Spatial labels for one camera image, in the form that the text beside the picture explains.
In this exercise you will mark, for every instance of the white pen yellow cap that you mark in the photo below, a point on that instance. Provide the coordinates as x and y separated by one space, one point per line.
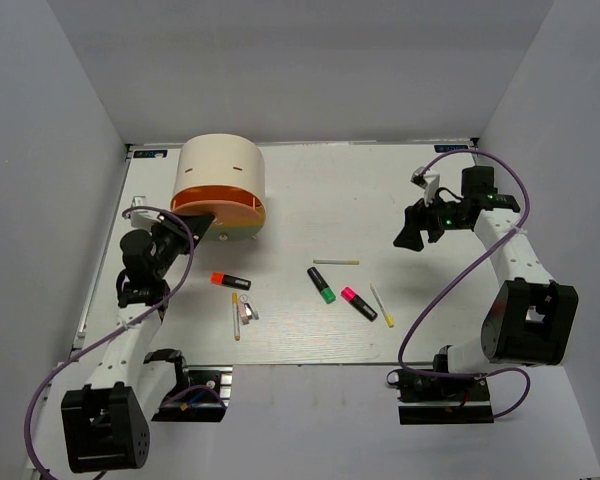
338 262

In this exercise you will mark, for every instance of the white yellow pen right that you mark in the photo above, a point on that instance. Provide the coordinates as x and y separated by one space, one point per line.
385 313

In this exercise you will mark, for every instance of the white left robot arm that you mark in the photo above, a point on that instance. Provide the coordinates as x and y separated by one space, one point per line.
106 422

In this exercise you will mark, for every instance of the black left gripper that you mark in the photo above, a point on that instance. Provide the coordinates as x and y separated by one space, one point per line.
198 225

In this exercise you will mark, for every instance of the pink silver binder clip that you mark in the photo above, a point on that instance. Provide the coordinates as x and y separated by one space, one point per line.
246 309

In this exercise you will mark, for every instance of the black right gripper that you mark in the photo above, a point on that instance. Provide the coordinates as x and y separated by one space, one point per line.
418 218

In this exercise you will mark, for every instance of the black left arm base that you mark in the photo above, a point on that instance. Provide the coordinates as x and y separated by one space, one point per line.
204 398

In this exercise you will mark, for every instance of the blue label sticker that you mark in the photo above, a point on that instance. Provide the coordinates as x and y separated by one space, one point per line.
150 154
444 148

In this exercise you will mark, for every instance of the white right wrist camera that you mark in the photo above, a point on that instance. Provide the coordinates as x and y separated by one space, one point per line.
428 181

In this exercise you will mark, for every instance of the pink highlighter marker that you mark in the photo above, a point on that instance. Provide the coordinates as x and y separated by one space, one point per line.
358 303

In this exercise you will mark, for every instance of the orange highlighter marker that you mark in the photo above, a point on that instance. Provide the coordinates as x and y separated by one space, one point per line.
222 279

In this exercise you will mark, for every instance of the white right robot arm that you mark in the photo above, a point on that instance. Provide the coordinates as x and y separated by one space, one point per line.
530 320

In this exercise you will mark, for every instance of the beige orange round organizer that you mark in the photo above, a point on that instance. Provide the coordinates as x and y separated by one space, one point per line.
222 175

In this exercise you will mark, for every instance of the blue label sticker right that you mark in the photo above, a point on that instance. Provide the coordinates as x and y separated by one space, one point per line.
444 148

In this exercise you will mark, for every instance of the blue label sticker left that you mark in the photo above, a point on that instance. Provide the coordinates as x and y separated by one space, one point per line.
150 154

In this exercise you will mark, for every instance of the green highlighter marker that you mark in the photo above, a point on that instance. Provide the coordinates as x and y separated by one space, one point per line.
321 285

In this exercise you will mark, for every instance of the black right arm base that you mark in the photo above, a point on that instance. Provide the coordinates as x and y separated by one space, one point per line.
426 400

